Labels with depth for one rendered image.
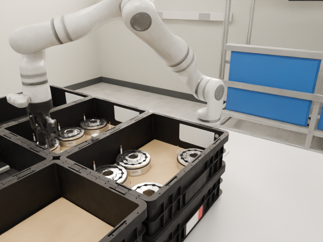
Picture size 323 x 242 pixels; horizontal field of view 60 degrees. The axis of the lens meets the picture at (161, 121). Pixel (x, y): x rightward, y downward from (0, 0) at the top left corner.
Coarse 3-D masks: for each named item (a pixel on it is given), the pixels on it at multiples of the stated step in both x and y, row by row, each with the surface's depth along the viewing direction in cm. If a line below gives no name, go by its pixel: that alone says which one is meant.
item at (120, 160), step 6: (132, 150) 88; (138, 150) 88; (120, 156) 85; (144, 156) 84; (120, 162) 81; (126, 162) 81; (132, 162) 81; (138, 162) 81; (144, 162) 81; (132, 168) 79
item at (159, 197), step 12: (180, 120) 93; (228, 132) 84; (216, 144) 77; (204, 156) 71; (84, 168) 66; (192, 168) 67; (108, 180) 62; (180, 180) 63; (132, 192) 58; (156, 192) 58; (168, 192) 60; (156, 204) 56
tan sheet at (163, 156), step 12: (156, 144) 98; (168, 144) 98; (156, 156) 91; (168, 156) 91; (156, 168) 84; (168, 168) 84; (132, 180) 79; (144, 180) 79; (156, 180) 79; (168, 180) 79
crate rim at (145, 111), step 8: (72, 104) 107; (120, 104) 107; (144, 112) 99; (24, 120) 92; (128, 120) 92; (0, 128) 87; (8, 128) 88; (112, 128) 87; (16, 136) 81; (32, 144) 77; (80, 144) 78; (48, 152) 73; (64, 152) 73
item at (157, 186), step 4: (140, 184) 71; (144, 184) 72; (148, 184) 72; (152, 184) 72; (156, 184) 71; (160, 184) 71; (132, 188) 70; (136, 188) 70; (140, 188) 70; (156, 188) 70
